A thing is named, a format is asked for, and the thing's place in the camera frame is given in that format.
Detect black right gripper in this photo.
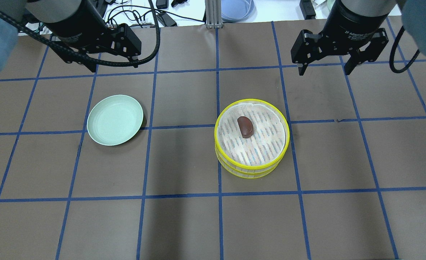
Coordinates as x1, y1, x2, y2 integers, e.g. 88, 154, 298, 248
291, 0, 388, 76

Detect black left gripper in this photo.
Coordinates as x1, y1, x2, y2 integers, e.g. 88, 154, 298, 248
29, 0, 142, 73

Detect brown dumpling bun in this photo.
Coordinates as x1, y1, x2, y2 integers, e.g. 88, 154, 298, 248
237, 116, 254, 139

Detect yellow rimmed steamer tray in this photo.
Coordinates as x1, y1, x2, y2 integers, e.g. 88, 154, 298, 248
214, 99, 290, 169

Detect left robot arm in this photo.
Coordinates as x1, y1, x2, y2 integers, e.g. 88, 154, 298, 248
0, 0, 142, 72

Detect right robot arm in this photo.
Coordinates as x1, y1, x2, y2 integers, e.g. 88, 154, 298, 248
291, 0, 426, 75

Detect lower yellow steamer tray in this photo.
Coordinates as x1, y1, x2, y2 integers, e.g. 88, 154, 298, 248
215, 147, 287, 179

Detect black device on desk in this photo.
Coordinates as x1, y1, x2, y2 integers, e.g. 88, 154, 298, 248
299, 0, 316, 20

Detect mint green round plate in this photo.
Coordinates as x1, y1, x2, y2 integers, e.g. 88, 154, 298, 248
87, 95, 144, 146

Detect black power adapter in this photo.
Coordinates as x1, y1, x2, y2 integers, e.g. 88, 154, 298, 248
156, 13, 177, 27

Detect light blue bowl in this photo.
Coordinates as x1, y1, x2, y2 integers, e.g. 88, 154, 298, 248
220, 0, 255, 23

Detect black corrugated left cable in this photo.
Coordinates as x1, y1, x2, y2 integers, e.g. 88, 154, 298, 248
0, 0, 161, 68

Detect black right cable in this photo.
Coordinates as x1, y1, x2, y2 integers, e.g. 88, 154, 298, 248
389, 25, 421, 74

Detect black thin desk cables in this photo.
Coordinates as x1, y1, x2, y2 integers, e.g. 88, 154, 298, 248
103, 2, 206, 27

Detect aluminium frame post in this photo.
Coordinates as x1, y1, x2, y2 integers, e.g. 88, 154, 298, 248
205, 0, 223, 29

